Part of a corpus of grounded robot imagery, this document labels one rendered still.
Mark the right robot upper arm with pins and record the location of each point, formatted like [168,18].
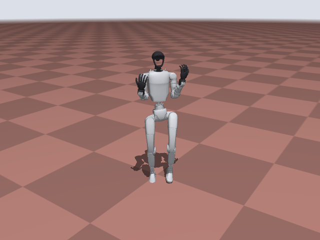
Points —
[145,89]

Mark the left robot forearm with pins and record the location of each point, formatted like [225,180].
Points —
[178,88]

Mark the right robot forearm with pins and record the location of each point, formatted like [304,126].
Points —
[142,97]

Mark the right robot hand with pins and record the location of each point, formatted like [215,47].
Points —
[141,84]

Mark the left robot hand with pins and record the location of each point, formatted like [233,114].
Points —
[183,74]

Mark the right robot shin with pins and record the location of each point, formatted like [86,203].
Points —
[151,161]

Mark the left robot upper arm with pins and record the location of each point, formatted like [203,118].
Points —
[173,83]

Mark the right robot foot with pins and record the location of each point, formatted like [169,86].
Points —
[152,177]

